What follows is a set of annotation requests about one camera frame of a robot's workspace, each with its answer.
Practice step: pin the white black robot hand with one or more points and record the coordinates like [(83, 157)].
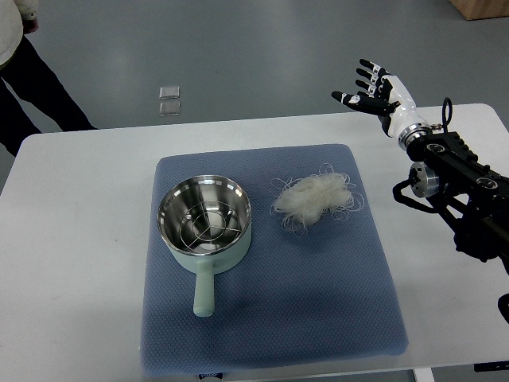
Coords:
[(384, 95)]

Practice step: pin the white vermicelli bundle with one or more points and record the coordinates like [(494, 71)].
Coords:
[(302, 202)]

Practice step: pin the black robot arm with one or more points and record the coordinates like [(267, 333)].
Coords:
[(446, 179)]

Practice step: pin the mint green steel pot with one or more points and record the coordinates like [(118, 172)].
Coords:
[(200, 194)]

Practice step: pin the wooden box corner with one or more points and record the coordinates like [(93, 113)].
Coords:
[(473, 10)]

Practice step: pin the blue textured mat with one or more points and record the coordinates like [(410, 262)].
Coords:
[(327, 295)]

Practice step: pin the upper metal floor plate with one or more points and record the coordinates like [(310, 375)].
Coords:
[(169, 92)]

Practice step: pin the person in dark trousers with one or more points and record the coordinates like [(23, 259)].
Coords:
[(25, 76)]

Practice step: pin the round wire steamer rack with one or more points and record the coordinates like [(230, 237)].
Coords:
[(208, 231)]

